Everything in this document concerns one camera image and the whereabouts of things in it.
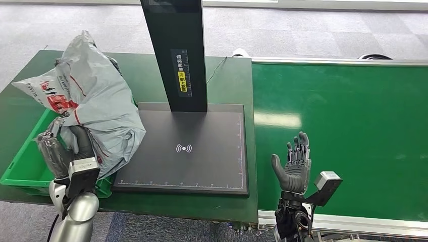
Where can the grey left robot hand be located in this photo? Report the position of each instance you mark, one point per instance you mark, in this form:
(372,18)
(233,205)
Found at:
(55,153)

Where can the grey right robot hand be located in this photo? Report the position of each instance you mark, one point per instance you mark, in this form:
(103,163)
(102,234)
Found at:
(294,173)

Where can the grey plastic mailer package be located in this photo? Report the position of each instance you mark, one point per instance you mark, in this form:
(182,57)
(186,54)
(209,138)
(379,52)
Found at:
(100,110)

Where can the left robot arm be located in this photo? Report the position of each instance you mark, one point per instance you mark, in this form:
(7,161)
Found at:
(77,217)

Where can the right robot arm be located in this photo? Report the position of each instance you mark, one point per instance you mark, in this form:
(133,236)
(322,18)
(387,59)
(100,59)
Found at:
(291,220)

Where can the green plastic delivery box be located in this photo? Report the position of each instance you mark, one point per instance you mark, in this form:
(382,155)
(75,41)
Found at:
(26,163)

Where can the green conveyor belt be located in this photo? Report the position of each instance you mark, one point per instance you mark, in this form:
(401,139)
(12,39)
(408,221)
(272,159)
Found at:
(351,117)

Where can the black inbound scanning machine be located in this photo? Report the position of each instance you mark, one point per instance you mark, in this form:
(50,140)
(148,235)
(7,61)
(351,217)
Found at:
(187,160)

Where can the dark green table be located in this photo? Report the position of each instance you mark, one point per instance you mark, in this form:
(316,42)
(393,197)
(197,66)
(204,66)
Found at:
(227,87)

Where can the small white round object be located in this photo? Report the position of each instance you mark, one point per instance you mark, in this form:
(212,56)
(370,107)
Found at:
(240,52)

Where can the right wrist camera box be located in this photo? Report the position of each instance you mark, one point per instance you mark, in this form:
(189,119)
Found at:
(326,187)

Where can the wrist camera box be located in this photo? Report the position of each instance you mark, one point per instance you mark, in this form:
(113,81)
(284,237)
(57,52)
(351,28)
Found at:
(326,187)
(83,173)

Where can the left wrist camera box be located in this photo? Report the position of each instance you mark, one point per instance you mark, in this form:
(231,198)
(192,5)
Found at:
(83,173)

